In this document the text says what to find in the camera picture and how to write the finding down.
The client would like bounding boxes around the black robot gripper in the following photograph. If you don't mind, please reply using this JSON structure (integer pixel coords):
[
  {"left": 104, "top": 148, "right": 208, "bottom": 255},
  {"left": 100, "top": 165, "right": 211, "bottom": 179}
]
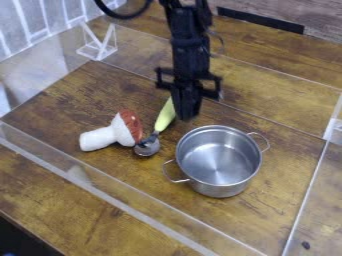
[{"left": 155, "top": 0, "right": 222, "bottom": 120}]

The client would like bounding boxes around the green handled metal spoon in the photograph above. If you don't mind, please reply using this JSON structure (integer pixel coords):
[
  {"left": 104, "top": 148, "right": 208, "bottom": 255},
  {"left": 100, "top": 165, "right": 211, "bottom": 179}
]
[{"left": 133, "top": 98, "right": 175, "bottom": 157}]

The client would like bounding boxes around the stainless steel pot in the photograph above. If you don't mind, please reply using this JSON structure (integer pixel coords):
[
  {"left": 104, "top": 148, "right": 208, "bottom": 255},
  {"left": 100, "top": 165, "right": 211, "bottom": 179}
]
[{"left": 163, "top": 125, "right": 270, "bottom": 198}]

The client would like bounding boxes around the plush mushroom toy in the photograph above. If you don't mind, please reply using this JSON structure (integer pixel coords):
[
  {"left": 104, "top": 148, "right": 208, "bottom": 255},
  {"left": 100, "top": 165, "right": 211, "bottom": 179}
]
[{"left": 79, "top": 109, "right": 143, "bottom": 151}]

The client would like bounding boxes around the clear acrylic triangle stand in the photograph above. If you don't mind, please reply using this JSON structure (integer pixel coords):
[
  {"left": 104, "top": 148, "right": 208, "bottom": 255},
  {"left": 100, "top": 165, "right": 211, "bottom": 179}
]
[{"left": 76, "top": 22, "right": 117, "bottom": 61}]

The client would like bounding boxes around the black strip on table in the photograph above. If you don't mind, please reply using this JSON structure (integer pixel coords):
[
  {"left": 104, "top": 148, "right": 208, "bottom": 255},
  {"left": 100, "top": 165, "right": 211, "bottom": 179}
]
[{"left": 216, "top": 7, "right": 304, "bottom": 34}]

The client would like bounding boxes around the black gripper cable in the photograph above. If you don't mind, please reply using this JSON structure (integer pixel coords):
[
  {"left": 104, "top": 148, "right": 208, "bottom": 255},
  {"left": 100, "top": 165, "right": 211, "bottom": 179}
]
[{"left": 92, "top": 0, "right": 155, "bottom": 20}]

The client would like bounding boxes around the clear acrylic enclosure wall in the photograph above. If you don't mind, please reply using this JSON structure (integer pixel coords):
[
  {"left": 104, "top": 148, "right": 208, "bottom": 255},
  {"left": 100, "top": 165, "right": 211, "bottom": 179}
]
[{"left": 4, "top": 91, "right": 342, "bottom": 256}]

